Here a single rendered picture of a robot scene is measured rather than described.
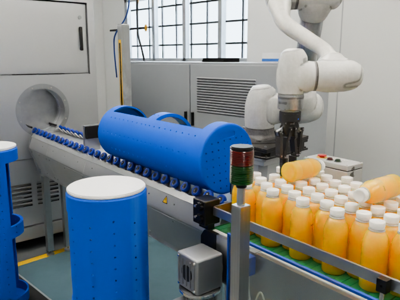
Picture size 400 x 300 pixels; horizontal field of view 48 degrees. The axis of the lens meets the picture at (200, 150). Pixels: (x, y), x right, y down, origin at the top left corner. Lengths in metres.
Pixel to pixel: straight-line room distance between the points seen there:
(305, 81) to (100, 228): 0.84
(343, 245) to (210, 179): 0.64
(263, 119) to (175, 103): 1.98
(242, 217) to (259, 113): 1.16
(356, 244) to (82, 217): 0.86
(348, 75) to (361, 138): 2.96
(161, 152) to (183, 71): 2.26
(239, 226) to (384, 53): 3.36
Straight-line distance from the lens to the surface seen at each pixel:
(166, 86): 4.27
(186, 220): 1.84
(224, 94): 3.74
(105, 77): 7.42
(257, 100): 2.30
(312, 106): 2.33
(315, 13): 2.06
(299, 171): 1.50
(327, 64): 1.59
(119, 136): 2.20
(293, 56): 1.56
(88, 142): 2.83
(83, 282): 1.67
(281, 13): 1.87
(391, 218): 1.27
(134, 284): 1.67
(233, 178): 1.17
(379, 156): 4.48
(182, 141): 1.79
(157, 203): 2.00
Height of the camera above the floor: 1.48
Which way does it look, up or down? 12 degrees down
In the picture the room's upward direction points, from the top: straight up
